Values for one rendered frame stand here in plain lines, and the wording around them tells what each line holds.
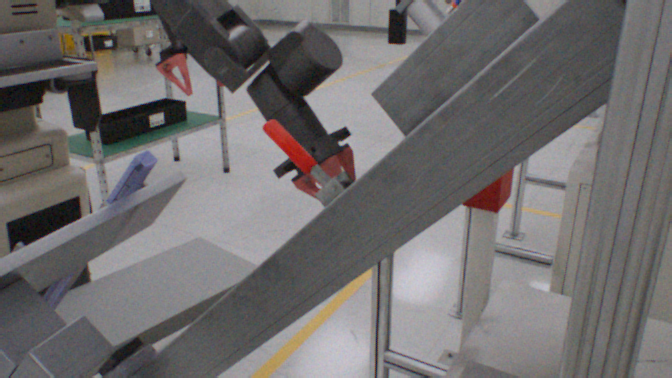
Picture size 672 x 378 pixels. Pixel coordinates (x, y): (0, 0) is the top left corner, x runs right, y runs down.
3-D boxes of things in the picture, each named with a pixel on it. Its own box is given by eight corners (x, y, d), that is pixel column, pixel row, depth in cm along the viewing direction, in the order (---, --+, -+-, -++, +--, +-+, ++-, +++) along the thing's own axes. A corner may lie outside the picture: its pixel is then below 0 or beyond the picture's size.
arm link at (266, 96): (262, 80, 76) (233, 88, 71) (293, 50, 72) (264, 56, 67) (290, 123, 76) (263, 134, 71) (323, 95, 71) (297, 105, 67)
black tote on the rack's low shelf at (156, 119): (107, 145, 288) (104, 124, 284) (84, 140, 296) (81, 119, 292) (188, 119, 334) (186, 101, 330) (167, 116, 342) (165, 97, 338)
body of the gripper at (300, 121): (355, 137, 74) (324, 89, 74) (313, 158, 66) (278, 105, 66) (323, 160, 78) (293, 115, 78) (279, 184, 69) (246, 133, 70)
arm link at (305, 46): (233, 34, 74) (198, 59, 68) (285, -26, 67) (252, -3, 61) (297, 101, 77) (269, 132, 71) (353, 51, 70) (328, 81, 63)
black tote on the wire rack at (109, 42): (91, 52, 642) (88, 39, 636) (73, 50, 656) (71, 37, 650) (120, 48, 673) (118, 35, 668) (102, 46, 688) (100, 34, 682)
